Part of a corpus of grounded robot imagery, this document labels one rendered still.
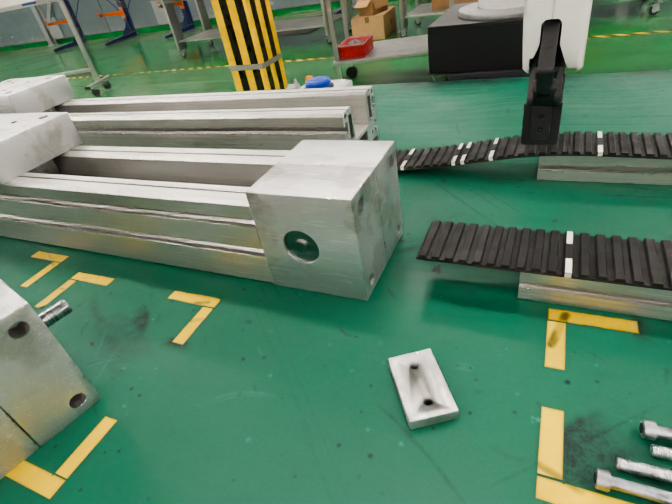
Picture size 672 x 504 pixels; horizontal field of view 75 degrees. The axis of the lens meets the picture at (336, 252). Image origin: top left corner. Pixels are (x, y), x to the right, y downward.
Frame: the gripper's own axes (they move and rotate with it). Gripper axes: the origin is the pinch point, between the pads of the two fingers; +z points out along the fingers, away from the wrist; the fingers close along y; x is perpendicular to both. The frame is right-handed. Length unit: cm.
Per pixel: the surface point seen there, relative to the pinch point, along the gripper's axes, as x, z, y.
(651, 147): -9.6, 2.7, -1.4
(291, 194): 15.7, -3.3, -23.9
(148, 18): 806, 59, 744
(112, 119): 56, -2, -5
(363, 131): 19.9, 1.8, 0.1
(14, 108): 77, -4, -5
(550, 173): -1.4, 5.4, -2.1
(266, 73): 210, 61, 259
